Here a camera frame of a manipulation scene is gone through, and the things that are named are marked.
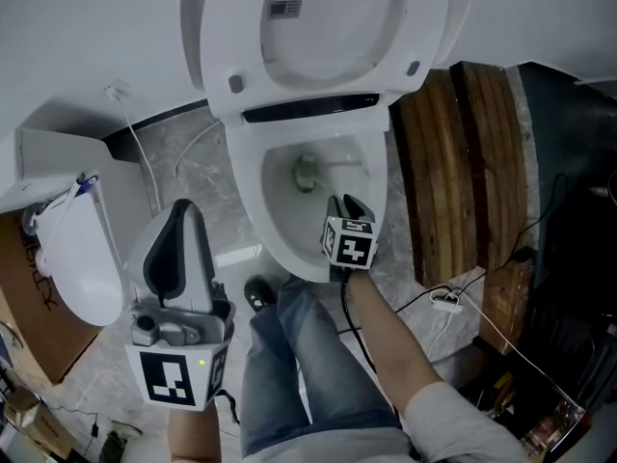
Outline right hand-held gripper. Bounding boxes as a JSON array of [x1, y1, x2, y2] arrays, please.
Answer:
[[320, 193, 379, 284]]

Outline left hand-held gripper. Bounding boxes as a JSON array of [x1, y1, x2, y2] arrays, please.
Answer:
[[123, 199, 237, 412]]

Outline pale green toilet brush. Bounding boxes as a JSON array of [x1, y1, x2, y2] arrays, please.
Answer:
[[287, 151, 356, 211]]

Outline white toilet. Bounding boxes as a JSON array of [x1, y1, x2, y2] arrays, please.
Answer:
[[180, 0, 478, 285]]

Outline person's left forearm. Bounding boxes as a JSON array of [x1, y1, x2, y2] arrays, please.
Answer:
[[168, 405, 221, 463]]

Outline person's right forearm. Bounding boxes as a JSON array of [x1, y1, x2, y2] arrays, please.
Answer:
[[344, 270, 444, 404]]

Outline white toilet seat part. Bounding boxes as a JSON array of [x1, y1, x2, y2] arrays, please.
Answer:
[[0, 126, 127, 328]]

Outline black shoe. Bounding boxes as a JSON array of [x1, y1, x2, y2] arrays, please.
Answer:
[[243, 275, 278, 314]]

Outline wooden steps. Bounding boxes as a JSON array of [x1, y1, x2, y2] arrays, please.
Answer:
[[389, 60, 540, 356]]

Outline white power strip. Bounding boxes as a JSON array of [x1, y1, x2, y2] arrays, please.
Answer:
[[429, 288, 466, 314]]

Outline printed cardboard box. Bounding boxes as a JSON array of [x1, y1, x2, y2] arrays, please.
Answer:
[[0, 209, 103, 386]]

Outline blue jeans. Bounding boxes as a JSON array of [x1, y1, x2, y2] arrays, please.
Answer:
[[239, 277, 402, 457]]

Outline yellow tool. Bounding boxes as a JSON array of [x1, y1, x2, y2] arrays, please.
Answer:
[[491, 372, 516, 410]]

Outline grey sweatshirt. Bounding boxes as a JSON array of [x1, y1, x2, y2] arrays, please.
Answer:
[[240, 381, 531, 463]]

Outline black table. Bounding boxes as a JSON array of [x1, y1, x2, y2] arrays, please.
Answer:
[[457, 335, 595, 452]]

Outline black floor cable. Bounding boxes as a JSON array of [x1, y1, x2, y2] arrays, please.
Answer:
[[394, 174, 570, 315]]

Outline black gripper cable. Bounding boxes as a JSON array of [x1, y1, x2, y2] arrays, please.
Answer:
[[216, 388, 241, 426], [339, 277, 404, 419]]

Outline white wall cable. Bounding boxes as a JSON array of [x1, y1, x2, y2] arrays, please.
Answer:
[[103, 78, 163, 211]]

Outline white hose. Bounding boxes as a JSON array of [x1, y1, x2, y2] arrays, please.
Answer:
[[173, 118, 224, 180]]

